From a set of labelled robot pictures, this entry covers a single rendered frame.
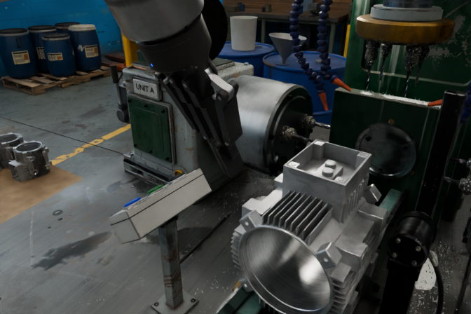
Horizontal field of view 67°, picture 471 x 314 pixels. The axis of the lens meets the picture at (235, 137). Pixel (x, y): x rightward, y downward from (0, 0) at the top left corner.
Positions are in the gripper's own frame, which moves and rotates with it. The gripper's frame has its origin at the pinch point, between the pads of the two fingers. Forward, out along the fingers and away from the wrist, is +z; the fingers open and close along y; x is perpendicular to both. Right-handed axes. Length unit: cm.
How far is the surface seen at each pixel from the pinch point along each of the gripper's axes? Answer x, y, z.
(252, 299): 9.8, -4.0, 24.9
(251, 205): 0.3, -0.6, 11.9
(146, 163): -5, 58, 37
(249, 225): 3.9, -3.9, 10.0
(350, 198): -8.3, -13.2, 12.0
